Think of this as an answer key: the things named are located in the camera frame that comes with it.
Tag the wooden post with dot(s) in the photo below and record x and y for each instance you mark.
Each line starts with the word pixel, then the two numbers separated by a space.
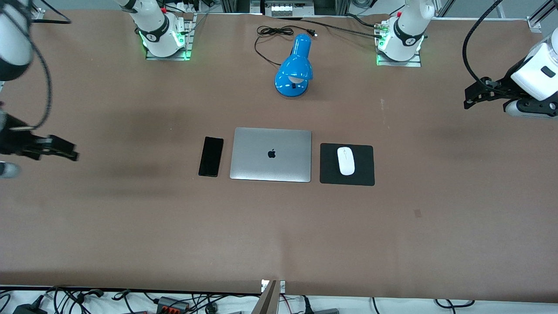
pixel 267 301

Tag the black mouse pad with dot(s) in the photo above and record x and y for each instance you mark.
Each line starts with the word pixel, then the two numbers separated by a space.
pixel 364 174

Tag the silver closed laptop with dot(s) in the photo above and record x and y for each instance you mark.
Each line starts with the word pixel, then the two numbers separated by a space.
pixel 270 155

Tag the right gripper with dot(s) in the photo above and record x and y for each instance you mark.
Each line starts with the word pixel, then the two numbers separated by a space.
pixel 9 141

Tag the small metal bracket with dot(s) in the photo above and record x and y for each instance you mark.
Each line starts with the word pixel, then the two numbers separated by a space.
pixel 282 285

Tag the white power strip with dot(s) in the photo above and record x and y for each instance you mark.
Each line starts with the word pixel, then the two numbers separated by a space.
pixel 286 8

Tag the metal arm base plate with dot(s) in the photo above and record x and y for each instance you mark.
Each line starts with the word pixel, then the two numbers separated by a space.
pixel 168 56
pixel 399 63

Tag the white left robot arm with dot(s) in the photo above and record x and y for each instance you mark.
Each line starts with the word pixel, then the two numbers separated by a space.
pixel 403 30

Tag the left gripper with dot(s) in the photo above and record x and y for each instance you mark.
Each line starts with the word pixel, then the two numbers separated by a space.
pixel 505 85

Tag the grey flat box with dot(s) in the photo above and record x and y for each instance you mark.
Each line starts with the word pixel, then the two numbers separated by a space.
pixel 326 311

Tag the black power adapter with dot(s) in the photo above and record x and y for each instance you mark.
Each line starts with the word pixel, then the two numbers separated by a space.
pixel 28 307

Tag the grey connector block orange levers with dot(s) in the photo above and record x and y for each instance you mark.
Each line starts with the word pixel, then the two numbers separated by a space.
pixel 173 305

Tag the black smartphone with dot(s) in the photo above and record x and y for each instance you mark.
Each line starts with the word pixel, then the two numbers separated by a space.
pixel 211 156

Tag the white computer mouse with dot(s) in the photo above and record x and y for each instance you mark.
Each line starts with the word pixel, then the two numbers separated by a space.
pixel 346 161

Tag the aluminium corner bracket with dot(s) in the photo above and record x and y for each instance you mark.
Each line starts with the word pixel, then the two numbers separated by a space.
pixel 537 19
pixel 38 13

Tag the blue desk lamp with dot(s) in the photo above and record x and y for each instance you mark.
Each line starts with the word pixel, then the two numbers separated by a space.
pixel 296 65

